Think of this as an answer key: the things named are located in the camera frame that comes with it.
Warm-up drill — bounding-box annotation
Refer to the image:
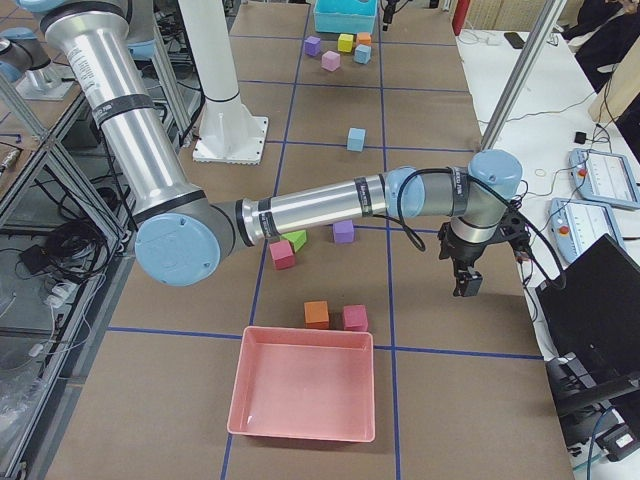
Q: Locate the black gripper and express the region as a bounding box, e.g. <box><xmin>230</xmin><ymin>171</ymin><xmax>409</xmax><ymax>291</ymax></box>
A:
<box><xmin>437</xmin><ymin>213</ymin><xmax>528</xmax><ymax>297</ymax></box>
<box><xmin>382</xmin><ymin>0</ymin><xmax>404</xmax><ymax>31</ymax></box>

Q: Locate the pale blue foam block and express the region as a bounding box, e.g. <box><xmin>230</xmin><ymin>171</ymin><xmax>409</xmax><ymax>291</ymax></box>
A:
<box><xmin>346</xmin><ymin>127</ymin><xmax>366</xmax><ymax>152</ymax></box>

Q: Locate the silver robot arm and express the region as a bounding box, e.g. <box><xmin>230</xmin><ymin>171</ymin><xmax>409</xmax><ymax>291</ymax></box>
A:
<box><xmin>22</xmin><ymin>1</ymin><xmax>530</xmax><ymax>297</ymax></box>

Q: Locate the orange foam block near blue bin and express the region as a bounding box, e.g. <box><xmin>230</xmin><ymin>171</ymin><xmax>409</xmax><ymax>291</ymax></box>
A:
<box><xmin>356</xmin><ymin>32</ymin><xmax>372</xmax><ymax>46</ymax></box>

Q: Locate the light blue foam block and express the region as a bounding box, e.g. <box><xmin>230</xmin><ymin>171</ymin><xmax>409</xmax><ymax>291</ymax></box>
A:
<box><xmin>353</xmin><ymin>44</ymin><xmax>372</xmax><ymax>65</ymax></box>

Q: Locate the yellow foam block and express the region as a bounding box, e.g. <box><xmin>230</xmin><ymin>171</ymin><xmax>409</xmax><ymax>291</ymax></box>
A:
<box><xmin>337</xmin><ymin>33</ymin><xmax>354</xmax><ymax>53</ymax></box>

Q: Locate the light blue plastic bin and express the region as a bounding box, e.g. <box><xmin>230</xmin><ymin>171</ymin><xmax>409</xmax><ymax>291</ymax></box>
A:
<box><xmin>313</xmin><ymin>0</ymin><xmax>378</xmax><ymax>34</ymax></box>

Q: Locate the light pink foam block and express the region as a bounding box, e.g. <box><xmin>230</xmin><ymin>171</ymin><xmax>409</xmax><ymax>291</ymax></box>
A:
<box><xmin>321</xmin><ymin>51</ymin><xmax>341</xmax><ymax>72</ymax></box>

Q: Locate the purple foam block near blue bin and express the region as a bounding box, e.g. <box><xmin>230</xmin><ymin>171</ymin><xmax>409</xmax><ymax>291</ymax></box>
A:
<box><xmin>304</xmin><ymin>35</ymin><xmax>321</xmax><ymax>57</ymax></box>

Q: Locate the magenta foam block near bin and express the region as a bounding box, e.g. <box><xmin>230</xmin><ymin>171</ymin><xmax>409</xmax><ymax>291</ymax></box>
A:
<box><xmin>342</xmin><ymin>304</ymin><xmax>369</xmax><ymax>332</ymax></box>

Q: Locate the near teach pendant tablet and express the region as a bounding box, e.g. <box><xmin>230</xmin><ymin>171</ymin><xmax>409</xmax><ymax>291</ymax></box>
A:
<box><xmin>549</xmin><ymin>198</ymin><xmax>624</xmax><ymax>263</ymax></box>

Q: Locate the teach pendant tablet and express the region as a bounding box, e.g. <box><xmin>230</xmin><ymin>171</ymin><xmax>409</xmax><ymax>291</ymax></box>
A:
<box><xmin>549</xmin><ymin>198</ymin><xmax>624</xmax><ymax>263</ymax></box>
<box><xmin>569</xmin><ymin>148</ymin><xmax>639</xmax><ymax>210</ymax></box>

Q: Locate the black laptop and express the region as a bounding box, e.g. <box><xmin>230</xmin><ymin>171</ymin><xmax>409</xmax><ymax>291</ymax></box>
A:
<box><xmin>536</xmin><ymin>234</ymin><xmax>639</xmax><ymax>371</ymax></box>

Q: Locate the violet foam block near pink bin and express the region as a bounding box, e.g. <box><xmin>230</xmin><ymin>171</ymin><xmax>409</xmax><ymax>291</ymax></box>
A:
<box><xmin>332</xmin><ymin>220</ymin><xmax>355</xmax><ymax>244</ymax></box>

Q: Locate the orange foam block near pink bin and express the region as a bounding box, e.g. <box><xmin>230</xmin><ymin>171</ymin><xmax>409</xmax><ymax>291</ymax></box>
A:
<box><xmin>304</xmin><ymin>301</ymin><xmax>330</xmax><ymax>330</ymax></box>

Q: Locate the black monitor stand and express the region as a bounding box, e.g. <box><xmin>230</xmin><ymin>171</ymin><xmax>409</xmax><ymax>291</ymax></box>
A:
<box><xmin>545</xmin><ymin>354</ymin><xmax>639</xmax><ymax>418</ymax></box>

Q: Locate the far teach pendant tablet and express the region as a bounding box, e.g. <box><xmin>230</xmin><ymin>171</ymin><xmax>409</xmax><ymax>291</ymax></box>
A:
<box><xmin>569</xmin><ymin>148</ymin><xmax>639</xmax><ymax>210</ymax></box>

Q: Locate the green foam block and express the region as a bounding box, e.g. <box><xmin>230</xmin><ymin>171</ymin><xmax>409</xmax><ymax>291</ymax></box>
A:
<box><xmin>281</xmin><ymin>230</ymin><xmax>307</xmax><ymax>253</ymax></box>

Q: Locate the crimson foam block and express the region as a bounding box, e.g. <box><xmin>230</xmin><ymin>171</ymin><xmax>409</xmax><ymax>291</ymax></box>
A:
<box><xmin>269</xmin><ymin>240</ymin><xmax>296</xmax><ymax>270</ymax></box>

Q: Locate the pink plastic bin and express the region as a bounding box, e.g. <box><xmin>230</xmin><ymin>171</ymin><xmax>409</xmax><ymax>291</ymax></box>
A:
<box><xmin>227</xmin><ymin>326</ymin><xmax>376</xmax><ymax>443</ymax></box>

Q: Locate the seated person in black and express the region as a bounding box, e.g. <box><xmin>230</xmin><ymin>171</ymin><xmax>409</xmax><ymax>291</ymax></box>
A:
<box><xmin>562</xmin><ymin>0</ymin><xmax>639</xmax><ymax>92</ymax></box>

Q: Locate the aluminium frame post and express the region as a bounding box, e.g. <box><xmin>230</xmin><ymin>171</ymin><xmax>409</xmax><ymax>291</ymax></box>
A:
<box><xmin>480</xmin><ymin>0</ymin><xmax>567</xmax><ymax>151</ymax></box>

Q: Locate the white pedestal column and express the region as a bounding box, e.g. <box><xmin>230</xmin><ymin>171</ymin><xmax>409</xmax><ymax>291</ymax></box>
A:
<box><xmin>179</xmin><ymin>0</ymin><xmax>269</xmax><ymax>165</ymax></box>

